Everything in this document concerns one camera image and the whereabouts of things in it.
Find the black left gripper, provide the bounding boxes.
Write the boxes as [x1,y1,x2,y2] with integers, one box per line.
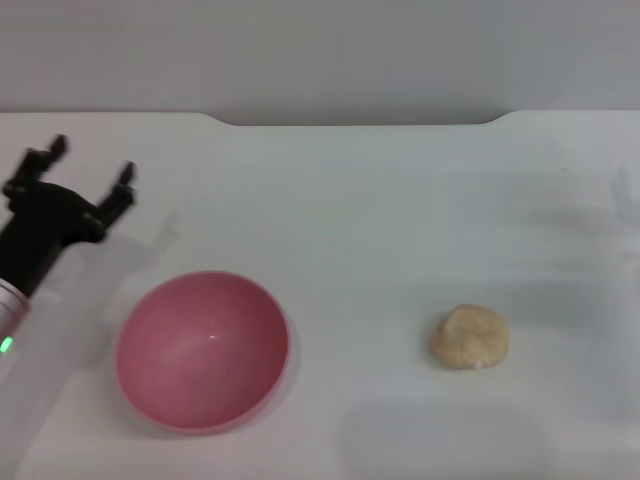
[0,133,139,299]

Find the pink plastic bowl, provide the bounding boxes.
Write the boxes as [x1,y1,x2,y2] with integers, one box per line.
[115,270,292,437]

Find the round egg yolk pastry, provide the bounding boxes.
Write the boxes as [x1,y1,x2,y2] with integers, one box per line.
[429,303,511,372]

